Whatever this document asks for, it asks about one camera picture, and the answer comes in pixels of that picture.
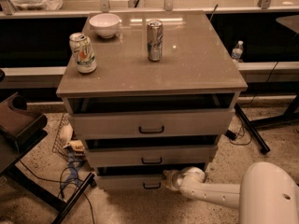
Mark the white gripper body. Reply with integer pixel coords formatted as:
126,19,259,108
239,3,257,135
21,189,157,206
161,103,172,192
167,167,206,191

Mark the grey drawer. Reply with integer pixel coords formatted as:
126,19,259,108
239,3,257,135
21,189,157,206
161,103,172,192
85,145,218,167
95,170,169,191
68,109,235,139

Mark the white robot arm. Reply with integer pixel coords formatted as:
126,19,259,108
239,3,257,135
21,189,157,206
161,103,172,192
164,162,299,224

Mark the grey drawer cabinet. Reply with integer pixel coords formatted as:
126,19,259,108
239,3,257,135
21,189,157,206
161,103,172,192
57,11,247,178

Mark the black power adapter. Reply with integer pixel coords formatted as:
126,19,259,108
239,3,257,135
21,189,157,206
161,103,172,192
225,130,237,140

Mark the black desk leg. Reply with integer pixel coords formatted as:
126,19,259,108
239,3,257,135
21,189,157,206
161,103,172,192
235,104,270,154

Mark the plastic water bottle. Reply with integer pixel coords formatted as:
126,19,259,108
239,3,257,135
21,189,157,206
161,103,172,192
231,40,244,63

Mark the green white soda can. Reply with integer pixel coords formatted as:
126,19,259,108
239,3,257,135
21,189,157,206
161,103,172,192
69,33,97,74

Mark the slim silver can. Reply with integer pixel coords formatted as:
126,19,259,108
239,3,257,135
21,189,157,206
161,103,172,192
147,20,164,62

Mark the dark brown chair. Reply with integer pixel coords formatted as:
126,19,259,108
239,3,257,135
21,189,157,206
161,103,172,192
0,68,97,224

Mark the white bowl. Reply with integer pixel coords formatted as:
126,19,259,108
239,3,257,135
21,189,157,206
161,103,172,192
89,13,121,38

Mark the black floor cable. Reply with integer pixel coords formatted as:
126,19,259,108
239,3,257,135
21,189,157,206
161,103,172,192
19,159,96,224

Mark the wire mesh basket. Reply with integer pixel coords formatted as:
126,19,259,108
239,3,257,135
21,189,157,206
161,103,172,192
52,114,84,160

